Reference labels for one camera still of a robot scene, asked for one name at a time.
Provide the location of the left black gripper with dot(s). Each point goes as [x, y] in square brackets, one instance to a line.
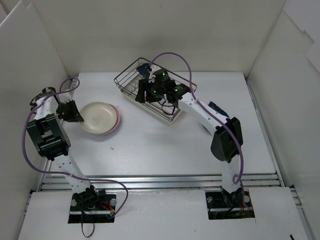
[66, 111]

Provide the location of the aluminium rail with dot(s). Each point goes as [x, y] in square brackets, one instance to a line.
[45, 175]
[294, 193]
[157, 182]

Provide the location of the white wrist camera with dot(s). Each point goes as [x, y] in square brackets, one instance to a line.
[153, 70]
[65, 98]

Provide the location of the blue shell-shaped plate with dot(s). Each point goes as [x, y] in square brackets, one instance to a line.
[217, 109]

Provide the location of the aluminium right rail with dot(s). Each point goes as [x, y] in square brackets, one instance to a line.
[294, 193]

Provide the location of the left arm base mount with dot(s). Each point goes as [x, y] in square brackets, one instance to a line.
[99, 212]

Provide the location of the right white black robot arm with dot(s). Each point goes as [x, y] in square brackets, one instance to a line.
[227, 138]

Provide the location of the aluminium left rail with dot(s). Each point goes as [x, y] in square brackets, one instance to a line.
[45, 175]

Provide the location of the pink plate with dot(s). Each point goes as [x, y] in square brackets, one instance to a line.
[117, 122]

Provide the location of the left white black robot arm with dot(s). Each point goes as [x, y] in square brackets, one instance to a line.
[85, 189]

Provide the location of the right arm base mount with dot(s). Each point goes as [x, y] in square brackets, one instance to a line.
[222, 205]

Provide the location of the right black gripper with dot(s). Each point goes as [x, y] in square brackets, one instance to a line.
[141, 90]

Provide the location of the aluminium front rail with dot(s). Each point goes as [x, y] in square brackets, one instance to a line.
[157, 182]

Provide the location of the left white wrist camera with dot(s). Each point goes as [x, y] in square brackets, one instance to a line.
[65, 98]

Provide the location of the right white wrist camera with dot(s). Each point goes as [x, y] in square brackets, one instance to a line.
[153, 70]

